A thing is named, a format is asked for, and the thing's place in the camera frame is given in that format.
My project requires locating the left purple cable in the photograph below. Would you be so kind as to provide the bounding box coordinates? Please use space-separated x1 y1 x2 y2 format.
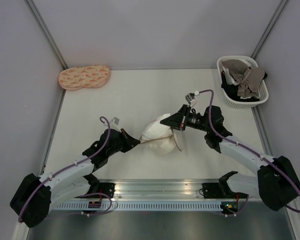
17 116 113 223

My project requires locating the beige bra in basket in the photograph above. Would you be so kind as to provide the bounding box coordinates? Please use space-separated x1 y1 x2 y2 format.
221 58 265 100

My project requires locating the white slotted cable duct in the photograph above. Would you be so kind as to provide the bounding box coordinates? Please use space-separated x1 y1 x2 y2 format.
55 200 222 212

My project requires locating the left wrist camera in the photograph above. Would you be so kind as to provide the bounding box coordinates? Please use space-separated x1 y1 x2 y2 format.
109 117 121 132

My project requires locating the right aluminium corner post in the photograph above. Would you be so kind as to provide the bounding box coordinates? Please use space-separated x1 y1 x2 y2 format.
250 0 290 59

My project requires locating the black garment in basket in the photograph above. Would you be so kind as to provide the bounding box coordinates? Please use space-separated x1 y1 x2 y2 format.
220 65 269 103

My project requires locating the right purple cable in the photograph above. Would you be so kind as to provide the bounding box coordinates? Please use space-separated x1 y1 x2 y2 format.
194 89 300 213

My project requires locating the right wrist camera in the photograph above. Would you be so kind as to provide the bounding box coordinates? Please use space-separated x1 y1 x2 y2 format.
185 90 200 107

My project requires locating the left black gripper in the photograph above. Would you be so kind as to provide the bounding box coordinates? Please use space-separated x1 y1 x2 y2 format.
107 128 140 157

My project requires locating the aluminium mounting rail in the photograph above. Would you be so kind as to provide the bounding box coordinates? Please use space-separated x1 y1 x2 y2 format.
72 178 263 201

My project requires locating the left aluminium corner post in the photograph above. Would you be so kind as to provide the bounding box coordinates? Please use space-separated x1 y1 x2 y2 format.
24 0 68 70

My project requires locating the pink carrot print bra case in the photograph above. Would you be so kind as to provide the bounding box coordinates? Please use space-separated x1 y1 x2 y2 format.
58 64 111 91

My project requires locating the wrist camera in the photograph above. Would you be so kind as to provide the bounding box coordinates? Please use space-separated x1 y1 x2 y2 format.
109 117 121 132
185 90 200 107

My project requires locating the white bra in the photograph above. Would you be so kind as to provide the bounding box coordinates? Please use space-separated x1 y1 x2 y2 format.
140 113 173 142

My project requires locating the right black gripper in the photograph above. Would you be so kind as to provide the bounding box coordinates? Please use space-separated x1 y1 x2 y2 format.
160 104 211 132

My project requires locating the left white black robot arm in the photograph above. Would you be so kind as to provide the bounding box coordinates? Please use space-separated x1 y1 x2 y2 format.
9 128 140 228

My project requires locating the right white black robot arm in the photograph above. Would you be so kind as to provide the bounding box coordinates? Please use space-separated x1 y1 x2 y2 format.
160 104 300 211

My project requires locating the aluminium corner post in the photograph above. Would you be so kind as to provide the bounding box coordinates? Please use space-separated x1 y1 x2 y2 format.
24 0 68 70
250 0 290 59

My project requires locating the white garment in basket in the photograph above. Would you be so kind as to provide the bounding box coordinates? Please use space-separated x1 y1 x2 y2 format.
222 66 238 86

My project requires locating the purple cable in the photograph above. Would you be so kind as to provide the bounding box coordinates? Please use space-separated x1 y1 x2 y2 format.
17 116 113 223
194 89 300 213

